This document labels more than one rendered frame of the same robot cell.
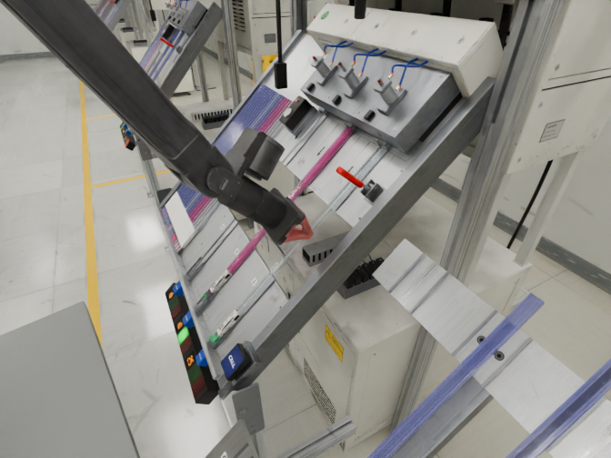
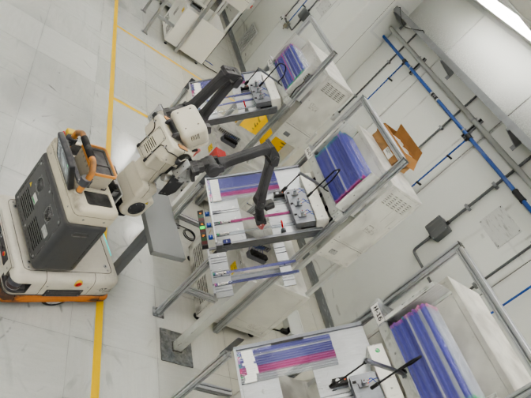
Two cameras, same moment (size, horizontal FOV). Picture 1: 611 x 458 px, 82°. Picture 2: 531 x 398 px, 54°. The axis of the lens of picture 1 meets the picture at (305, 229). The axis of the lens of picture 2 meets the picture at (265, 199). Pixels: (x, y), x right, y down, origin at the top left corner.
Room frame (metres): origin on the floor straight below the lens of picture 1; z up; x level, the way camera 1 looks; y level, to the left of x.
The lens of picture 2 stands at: (-2.46, 0.57, 2.47)
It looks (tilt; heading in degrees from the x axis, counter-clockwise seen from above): 24 degrees down; 351
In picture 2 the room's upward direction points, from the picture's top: 45 degrees clockwise
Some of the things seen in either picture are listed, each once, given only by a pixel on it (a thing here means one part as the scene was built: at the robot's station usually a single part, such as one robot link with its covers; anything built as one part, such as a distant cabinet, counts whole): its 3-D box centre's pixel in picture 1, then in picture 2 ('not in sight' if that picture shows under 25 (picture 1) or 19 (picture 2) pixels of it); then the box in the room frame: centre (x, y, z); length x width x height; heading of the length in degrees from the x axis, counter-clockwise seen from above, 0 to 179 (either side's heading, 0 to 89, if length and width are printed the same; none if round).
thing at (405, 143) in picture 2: not in sight; (397, 148); (1.08, -0.38, 1.82); 0.68 x 0.30 x 0.20; 28
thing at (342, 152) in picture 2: not in sight; (344, 168); (0.84, -0.17, 1.52); 0.51 x 0.13 x 0.27; 28
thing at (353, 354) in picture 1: (367, 296); (243, 273); (0.95, -0.25, 0.31); 0.70 x 0.65 x 0.62; 28
